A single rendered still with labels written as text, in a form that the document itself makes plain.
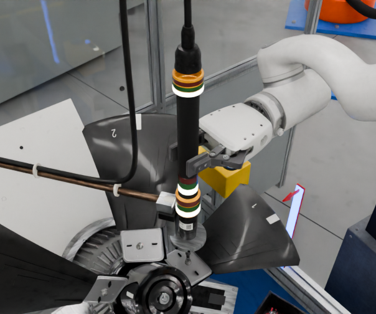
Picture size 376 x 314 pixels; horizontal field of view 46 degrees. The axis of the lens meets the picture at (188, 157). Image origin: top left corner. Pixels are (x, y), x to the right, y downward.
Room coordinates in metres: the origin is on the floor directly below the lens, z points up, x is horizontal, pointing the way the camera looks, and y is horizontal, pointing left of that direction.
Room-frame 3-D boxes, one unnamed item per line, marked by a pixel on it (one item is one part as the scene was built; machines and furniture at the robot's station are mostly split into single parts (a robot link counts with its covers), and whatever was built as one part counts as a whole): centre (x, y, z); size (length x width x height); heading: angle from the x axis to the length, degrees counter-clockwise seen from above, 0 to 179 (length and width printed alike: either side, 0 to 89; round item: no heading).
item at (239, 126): (0.59, -0.08, 1.48); 0.11 x 0.10 x 0.07; 129
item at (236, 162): (0.54, -0.08, 1.48); 0.08 x 0.06 x 0.01; 8
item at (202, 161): (0.51, -0.03, 1.48); 0.07 x 0.03 x 0.03; 129
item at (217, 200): (0.98, -0.10, 0.92); 0.03 x 0.03 x 0.12; 39
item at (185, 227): (0.52, 0.00, 1.48); 0.04 x 0.04 x 0.46
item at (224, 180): (0.98, -0.10, 1.02); 0.16 x 0.10 x 0.11; 39
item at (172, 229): (0.53, 0.01, 1.33); 0.09 x 0.07 x 0.10; 73
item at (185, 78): (0.52, 0.00, 1.63); 0.04 x 0.04 x 0.03
